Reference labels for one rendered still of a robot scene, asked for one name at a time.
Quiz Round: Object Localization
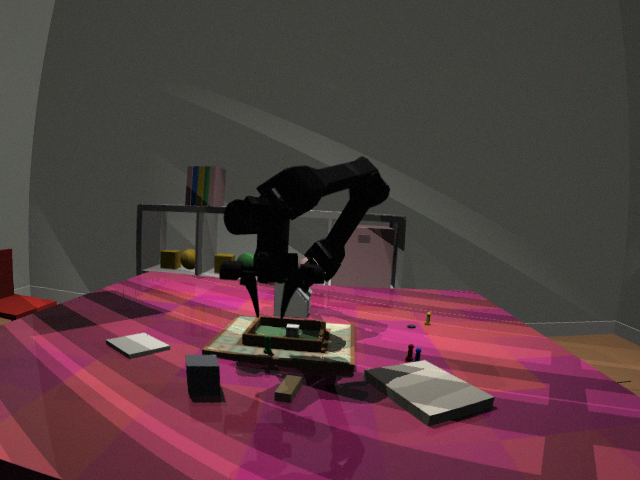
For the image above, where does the olive brown rectangular block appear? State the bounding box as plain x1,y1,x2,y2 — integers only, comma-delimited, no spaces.
274,375,302,403

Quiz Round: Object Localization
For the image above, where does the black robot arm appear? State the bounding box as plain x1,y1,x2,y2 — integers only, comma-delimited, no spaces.
224,156,390,284

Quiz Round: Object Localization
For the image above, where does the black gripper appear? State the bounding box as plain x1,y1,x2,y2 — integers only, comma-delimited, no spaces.
219,233,325,319

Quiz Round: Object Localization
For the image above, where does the white die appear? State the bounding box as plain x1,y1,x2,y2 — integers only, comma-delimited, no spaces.
286,324,300,339

